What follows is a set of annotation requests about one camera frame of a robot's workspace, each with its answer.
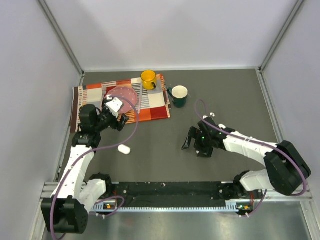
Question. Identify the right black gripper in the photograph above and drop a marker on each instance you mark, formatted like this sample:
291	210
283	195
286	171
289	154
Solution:
204	152

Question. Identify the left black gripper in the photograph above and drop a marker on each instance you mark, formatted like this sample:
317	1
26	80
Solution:
115	125

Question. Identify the white earbud charging case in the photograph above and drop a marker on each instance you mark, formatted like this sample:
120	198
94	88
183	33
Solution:
124	149

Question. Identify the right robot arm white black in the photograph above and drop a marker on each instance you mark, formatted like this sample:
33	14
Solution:
284	168

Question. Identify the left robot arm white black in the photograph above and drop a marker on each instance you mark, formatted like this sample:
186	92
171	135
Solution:
67	210

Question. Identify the pink dotted plate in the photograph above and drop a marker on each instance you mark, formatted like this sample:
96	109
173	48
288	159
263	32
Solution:
127	93

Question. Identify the patterned orange placemat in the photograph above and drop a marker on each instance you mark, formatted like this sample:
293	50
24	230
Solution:
155	104

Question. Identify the lilac knife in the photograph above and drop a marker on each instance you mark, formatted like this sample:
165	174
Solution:
140	98

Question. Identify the lilac fork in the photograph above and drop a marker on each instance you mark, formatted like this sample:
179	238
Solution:
104	91

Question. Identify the dark green mug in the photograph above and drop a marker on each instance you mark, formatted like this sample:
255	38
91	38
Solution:
179	95

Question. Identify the yellow mug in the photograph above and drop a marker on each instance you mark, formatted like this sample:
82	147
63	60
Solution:
149	80

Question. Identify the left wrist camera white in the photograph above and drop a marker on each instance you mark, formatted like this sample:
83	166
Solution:
113	104

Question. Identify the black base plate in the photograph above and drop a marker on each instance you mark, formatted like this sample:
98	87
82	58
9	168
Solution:
176	194

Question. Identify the grey slotted cable duct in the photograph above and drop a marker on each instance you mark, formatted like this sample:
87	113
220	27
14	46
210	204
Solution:
110	206

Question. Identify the aluminium frame rail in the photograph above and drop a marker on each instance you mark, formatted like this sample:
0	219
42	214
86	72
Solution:
48	189

